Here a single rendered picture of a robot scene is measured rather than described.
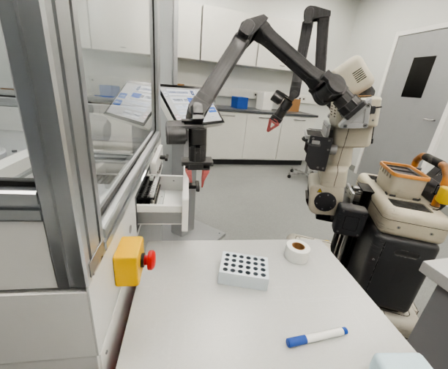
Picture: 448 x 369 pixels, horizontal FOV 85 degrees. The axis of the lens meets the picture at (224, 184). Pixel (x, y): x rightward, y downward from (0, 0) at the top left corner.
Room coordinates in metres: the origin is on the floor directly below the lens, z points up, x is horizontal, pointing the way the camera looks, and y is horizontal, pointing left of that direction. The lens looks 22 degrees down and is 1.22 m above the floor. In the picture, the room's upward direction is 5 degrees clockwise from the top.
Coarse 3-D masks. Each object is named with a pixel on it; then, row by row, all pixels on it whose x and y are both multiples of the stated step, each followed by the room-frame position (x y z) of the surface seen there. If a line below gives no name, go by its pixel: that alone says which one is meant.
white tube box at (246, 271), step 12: (228, 252) 0.55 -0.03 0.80; (228, 264) 0.50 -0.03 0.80; (240, 264) 0.51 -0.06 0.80; (252, 264) 0.51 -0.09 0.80; (264, 264) 0.52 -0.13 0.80; (228, 276) 0.47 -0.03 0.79; (240, 276) 0.47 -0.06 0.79; (252, 276) 0.47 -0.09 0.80; (264, 276) 0.48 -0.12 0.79; (252, 288) 0.46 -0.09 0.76; (264, 288) 0.46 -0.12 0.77
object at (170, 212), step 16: (160, 176) 0.83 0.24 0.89; (176, 176) 0.84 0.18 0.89; (160, 192) 0.82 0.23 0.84; (176, 192) 0.83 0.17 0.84; (144, 208) 0.59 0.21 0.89; (160, 208) 0.60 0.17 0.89; (176, 208) 0.61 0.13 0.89; (144, 224) 0.59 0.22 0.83; (160, 224) 0.60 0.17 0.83; (176, 224) 0.61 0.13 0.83
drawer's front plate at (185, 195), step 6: (186, 174) 0.78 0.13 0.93; (186, 180) 0.73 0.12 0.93; (186, 186) 0.68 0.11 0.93; (186, 192) 0.64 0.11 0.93; (186, 198) 0.60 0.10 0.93; (186, 204) 0.60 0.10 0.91; (186, 210) 0.60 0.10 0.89; (186, 216) 0.60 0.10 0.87; (186, 222) 0.60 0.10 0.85; (186, 228) 0.60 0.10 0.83
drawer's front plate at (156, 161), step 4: (160, 148) 1.10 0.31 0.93; (156, 152) 1.02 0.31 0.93; (160, 152) 1.06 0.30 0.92; (156, 156) 0.96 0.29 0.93; (152, 160) 0.90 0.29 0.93; (156, 160) 0.91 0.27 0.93; (160, 160) 1.06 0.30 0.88; (152, 164) 0.88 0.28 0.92; (156, 164) 0.90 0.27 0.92; (152, 168) 0.88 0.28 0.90; (156, 168) 0.89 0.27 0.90; (152, 172) 0.88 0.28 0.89; (156, 172) 0.89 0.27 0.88; (160, 172) 1.05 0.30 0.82
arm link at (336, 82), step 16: (256, 16) 1.05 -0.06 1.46; (256, 32) 1.12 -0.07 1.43; (272, 32) 1.06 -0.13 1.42; (272, 48) 1.05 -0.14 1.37; (288, 48) 1.04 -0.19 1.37; (288, 64) 1.05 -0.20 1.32; (304, 64) 1.03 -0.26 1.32; (304, 80) 1.04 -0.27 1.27; (320, 80) 1.00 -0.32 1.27; (336, 80) 1.00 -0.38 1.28
